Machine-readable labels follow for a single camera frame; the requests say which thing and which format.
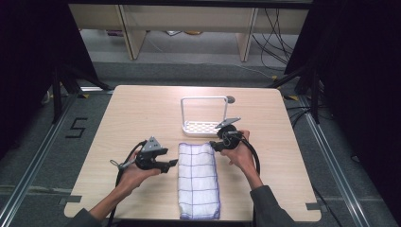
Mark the metal floor rail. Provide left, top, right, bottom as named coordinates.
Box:
left=0, top=93, right=79, bottom=227
left=297, top=94, right=375, bottom=227

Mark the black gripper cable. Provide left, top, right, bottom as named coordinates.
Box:
left=239, top=136, right=262, bottom=176
left=107, top=140, right=148, bottom=227

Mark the black tape strip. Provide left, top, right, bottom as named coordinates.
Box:
left=59, top=195, right=83, bottom=206
left=305, top=201, right=322, bottom=212

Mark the person's left hand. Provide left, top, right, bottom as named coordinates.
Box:
left=118, top=150, right=162, bottom=193

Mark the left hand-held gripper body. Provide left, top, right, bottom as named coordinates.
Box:
left=135, top=136, right=164, bottom=171

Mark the black metal stand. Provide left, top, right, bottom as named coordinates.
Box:
left=268, top=62, right=324, bottom=126
left=50, top=62, right=113, bottom=125

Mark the black floor cable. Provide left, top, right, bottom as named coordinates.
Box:
left=311, top=184, right=344, bottom=227

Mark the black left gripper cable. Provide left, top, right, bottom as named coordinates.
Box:
left=107, top=140, right=148, bottom=227

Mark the white towel rack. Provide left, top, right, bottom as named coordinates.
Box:
left=180, top=96, right=230, bottom=138

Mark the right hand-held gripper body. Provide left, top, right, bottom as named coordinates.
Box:
left=215, top=116, right=244, bottom=151

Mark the light wooden desk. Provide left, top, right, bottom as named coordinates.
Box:
left=68, top=3, right=310, bottom=62

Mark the person's right hand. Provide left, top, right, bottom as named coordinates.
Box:
left=219, top=130, right=258, bottom=177

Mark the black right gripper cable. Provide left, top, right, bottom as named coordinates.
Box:
left=239, top=136, right=262, bottom=176

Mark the grey metal clip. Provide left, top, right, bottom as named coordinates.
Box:
left=109, top=158, right=137, bottom=170

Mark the bundle of black floor cables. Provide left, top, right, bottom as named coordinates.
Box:
left=251, top=8, right=300, bottom=72

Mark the white cloth with purple edge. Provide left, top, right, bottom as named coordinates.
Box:
left=177, top=142, right=221, bottom=220

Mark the black curtain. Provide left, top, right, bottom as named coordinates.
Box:
left=283, top=0, right=401, bottom=220
left=0, top=0, right=99, bottom=160

